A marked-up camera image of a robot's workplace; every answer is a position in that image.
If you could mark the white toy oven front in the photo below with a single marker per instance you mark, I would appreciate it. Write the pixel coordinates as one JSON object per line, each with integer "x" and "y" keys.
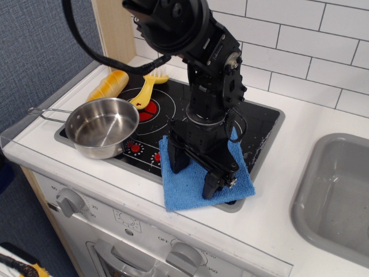
{"x": 105, "y": 241}

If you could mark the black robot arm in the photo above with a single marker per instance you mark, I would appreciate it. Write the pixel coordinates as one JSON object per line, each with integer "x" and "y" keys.
{"x": 187, "y": 29}

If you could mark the wooden side panel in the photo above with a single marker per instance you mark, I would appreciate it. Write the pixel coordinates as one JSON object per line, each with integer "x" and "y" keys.
{"x": 115, "y": 27}

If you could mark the grey left oven knob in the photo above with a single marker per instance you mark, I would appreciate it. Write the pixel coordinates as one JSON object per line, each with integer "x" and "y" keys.
{"x": 69, "y": 202}

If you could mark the grey oven knob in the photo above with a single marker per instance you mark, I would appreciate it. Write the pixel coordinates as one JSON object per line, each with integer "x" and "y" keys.
{"x": 184, "y": 258}
{"x": 69, "y": 202}

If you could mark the yellow object bottom left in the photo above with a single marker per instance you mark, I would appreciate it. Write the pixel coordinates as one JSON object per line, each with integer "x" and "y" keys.
{"x": 35, "y": 270}

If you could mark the yellow dish brush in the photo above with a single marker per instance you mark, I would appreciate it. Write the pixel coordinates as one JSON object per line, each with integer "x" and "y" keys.
{"x": 157, "y": 76}

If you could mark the toy bread loaf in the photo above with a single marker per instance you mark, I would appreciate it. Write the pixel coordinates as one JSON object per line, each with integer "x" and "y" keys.
{"x": 110, "y": 87}

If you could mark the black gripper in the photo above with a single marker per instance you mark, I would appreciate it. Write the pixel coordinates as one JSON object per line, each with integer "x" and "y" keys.
{"x": 206, "y": 143}

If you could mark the blue cloth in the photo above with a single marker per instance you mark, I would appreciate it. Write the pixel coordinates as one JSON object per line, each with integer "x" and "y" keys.
{"x": 183, "y": 190}

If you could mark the grey sink basin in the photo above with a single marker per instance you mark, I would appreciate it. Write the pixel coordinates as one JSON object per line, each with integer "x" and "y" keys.
{"x": 330, "y": 209}

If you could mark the stainless steel pot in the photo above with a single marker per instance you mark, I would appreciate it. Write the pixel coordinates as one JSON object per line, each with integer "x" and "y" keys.
{"x": 98, "y": 128}

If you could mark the grey right oven knob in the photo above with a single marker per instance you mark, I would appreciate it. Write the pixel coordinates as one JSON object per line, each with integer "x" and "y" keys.
{"x": 184, "y": 258}

